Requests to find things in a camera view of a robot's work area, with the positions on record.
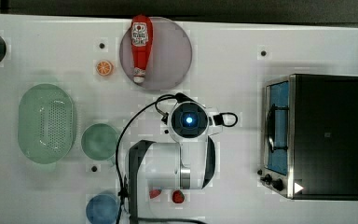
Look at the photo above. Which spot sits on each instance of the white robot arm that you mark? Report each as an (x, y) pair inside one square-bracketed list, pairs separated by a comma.
[(186, 162)]

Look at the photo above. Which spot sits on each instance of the grey round plate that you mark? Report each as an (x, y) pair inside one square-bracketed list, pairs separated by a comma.
[(170, 58)]

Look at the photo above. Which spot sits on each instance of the red plush strawberry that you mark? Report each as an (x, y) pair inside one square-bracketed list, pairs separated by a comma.
[(178, 197), (154, 193)]

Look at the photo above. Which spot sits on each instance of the plush orange slice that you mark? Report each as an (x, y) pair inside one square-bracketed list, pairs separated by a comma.
[(104, 68)]

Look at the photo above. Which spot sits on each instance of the red plush ketchup bottle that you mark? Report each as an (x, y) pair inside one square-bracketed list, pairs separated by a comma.
[(142, 36)]

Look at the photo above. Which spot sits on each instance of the blue bowl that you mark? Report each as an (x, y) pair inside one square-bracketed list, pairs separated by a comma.
[(102, 209)]

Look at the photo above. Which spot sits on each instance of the black toaster oven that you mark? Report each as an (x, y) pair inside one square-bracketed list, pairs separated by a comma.
[(310, 137)]

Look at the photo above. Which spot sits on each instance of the green perforated colander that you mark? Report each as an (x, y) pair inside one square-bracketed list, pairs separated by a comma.
[(47, 124)]

